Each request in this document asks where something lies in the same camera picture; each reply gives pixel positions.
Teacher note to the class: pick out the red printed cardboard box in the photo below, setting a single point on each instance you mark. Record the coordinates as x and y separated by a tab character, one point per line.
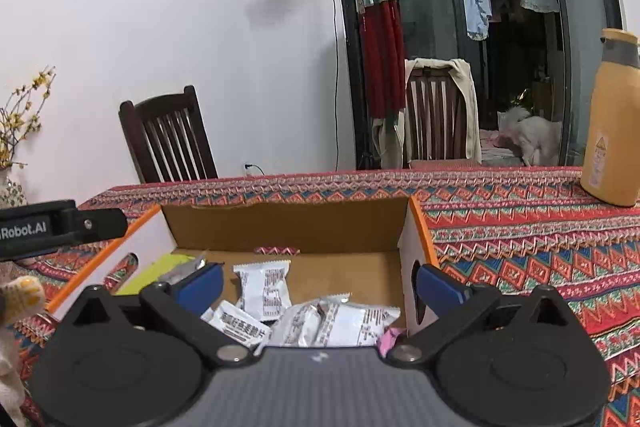
300	227

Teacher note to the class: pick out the wall socket with plug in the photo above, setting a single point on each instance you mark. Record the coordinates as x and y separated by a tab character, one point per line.
246	168

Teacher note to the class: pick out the person's left hand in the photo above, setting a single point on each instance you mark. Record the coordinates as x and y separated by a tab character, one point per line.
22	294

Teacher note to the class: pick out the red tassel hanging ornament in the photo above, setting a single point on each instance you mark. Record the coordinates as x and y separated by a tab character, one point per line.
382	57

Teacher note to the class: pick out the yellow thermos jug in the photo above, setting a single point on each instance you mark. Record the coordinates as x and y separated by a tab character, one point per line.
610	132

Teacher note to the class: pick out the yellow flower branches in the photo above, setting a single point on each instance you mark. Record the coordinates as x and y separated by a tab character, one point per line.
15	122

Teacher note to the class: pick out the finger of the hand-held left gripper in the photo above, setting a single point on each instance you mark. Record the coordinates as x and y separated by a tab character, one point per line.
100	223

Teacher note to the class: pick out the pink pet mat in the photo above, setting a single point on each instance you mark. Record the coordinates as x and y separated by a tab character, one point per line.
492	139

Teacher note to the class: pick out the dark sliding glass door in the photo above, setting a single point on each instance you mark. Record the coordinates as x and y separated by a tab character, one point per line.
430	7

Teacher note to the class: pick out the wooden chair with cloth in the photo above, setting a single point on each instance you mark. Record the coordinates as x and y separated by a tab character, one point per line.
467	107

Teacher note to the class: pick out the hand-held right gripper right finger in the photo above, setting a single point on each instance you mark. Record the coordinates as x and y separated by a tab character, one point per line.
440	289

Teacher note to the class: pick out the white dog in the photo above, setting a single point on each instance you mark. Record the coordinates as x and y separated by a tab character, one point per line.
535	134

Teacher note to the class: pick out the white snack packet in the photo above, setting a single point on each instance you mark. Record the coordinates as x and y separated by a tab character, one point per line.
357	324
295	324
235	324
265	289

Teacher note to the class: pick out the dark wooden chair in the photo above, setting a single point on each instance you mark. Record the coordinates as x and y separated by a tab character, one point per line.
150	122

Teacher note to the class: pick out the brown wooden chair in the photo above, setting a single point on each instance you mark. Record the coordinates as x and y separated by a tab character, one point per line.
435	117

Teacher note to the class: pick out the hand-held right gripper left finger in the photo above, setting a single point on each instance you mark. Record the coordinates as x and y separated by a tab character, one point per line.
202	284

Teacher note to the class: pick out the patterned ceramic vase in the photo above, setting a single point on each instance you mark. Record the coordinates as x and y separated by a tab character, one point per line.
10	194

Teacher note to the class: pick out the green snack packet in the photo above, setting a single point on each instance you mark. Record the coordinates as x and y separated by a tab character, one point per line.
155	274

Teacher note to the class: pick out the gold silver foil snack packet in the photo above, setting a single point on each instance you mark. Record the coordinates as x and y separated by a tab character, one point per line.
182	272

